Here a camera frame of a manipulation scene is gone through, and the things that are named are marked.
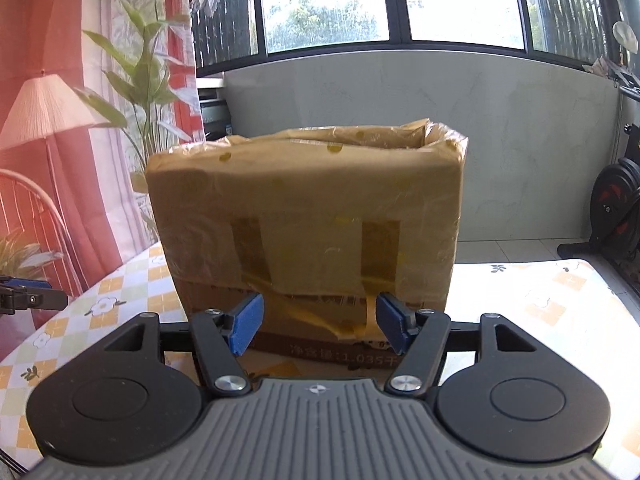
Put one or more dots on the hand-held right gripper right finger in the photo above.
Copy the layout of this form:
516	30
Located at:
392	320

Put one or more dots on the white round object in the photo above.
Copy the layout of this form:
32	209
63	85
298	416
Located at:
625	35

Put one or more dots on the brown cardboard box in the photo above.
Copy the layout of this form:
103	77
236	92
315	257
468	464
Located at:
310	345

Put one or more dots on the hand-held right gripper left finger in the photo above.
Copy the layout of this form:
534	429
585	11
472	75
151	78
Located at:
247	322

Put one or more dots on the black framed window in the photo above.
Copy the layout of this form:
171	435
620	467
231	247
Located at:
397	0

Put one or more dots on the black appliance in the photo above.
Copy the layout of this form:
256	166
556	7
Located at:
214	115

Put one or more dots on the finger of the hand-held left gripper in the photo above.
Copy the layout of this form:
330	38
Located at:
25	281
45	300

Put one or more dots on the white hanging cloth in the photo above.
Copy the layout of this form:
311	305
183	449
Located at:
204	6

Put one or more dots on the black exercise bike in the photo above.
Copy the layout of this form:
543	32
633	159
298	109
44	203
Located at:
615	195

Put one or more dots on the printed backdrop cloth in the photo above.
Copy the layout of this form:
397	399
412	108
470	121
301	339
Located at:
50	35

